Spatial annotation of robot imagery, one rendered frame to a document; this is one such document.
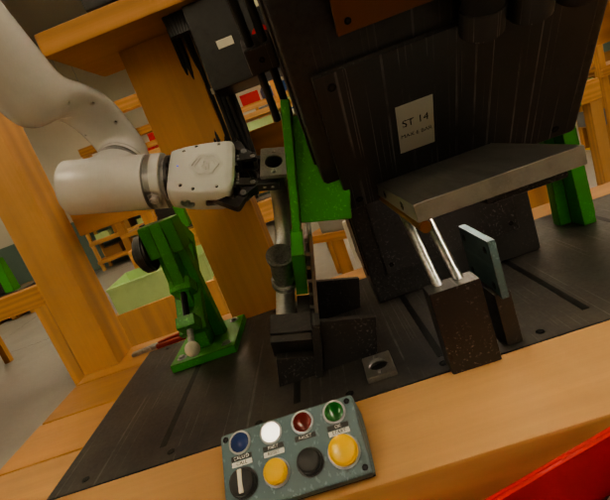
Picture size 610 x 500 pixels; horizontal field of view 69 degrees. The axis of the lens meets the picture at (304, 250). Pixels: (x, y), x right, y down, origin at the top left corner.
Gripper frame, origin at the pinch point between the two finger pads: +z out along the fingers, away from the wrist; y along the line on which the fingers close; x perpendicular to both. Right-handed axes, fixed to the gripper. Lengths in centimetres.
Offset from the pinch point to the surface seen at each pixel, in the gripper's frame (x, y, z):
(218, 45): -4.1, 26.7, -8.1
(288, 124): -12.3, -3.2, 3.5
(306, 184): -5.9, -7.7, 5.3
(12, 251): 808, 529, -687
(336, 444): -5.4, -39.7, 6.0
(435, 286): -4.3, -23.3, 19.4
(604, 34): 10, 40, 73
